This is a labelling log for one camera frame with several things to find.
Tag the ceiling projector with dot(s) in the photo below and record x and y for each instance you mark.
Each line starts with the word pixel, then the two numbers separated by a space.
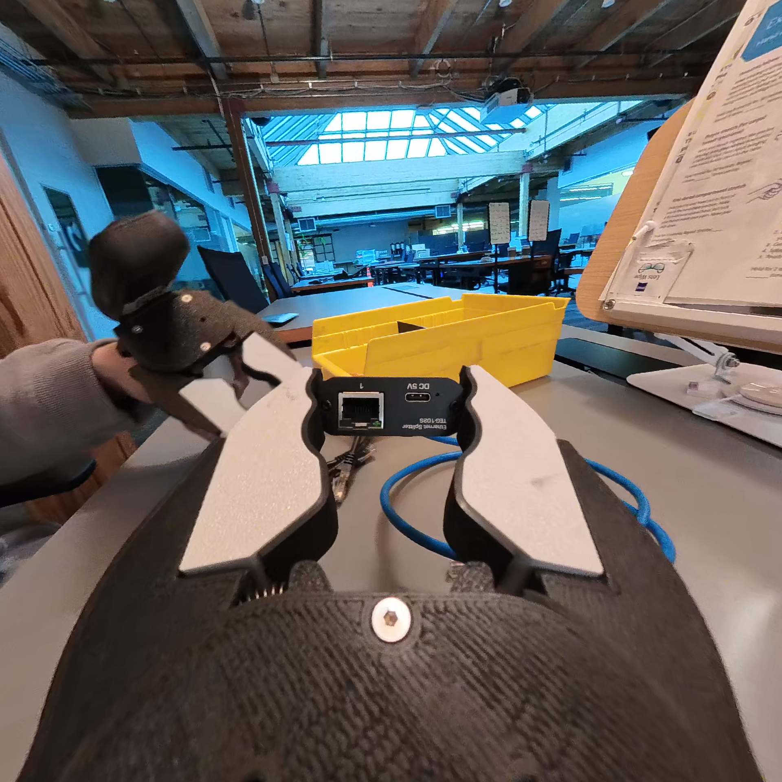
pixel 504 101

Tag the wooden document stand with paper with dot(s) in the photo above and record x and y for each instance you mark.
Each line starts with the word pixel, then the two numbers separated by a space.
pixel 727 153

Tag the person's left forearm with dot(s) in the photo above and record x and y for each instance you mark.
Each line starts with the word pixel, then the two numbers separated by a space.
pixel 43 409

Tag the white whiteboard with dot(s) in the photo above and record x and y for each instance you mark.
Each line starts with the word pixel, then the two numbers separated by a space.
pixel 539 220
pixel 499 223

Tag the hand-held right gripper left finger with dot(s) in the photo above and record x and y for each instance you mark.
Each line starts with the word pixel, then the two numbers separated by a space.
pixel 262 476

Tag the black ethernet splitter box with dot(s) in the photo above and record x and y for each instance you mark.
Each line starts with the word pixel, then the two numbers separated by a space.
pixel 397 406

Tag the black desk pad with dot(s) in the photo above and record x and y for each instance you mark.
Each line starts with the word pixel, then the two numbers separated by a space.
pixel 611 354

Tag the grey desk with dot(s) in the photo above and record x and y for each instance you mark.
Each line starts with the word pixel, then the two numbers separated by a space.
pixel 702 519

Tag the lens wipe packet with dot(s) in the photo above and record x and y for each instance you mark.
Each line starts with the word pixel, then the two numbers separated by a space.
pixel 653 275

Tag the white round puck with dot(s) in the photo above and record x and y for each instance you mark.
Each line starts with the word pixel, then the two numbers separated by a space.
pixel 757 394

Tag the wide wooden pillar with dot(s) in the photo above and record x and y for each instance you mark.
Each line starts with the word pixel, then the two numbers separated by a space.
pixel 30 293

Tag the thin wooden post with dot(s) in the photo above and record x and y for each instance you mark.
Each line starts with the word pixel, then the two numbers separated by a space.
pixel 244 183

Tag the person's left hand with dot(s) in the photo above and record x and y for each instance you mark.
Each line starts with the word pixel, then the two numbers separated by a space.
pixel 119 379

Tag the white stand base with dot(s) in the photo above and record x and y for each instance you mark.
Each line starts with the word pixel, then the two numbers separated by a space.
pixel 672 382

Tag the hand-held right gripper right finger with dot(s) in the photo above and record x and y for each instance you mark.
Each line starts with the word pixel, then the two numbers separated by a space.
pixel 519 476

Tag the black chair armrest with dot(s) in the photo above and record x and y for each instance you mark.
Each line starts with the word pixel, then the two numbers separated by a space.
pixel 49 486

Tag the yellow plastic bin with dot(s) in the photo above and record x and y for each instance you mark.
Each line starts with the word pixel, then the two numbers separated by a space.
pixel 440 348

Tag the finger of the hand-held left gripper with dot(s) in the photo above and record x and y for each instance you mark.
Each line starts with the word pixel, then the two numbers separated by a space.
pixel 269 366
pixel 204 403

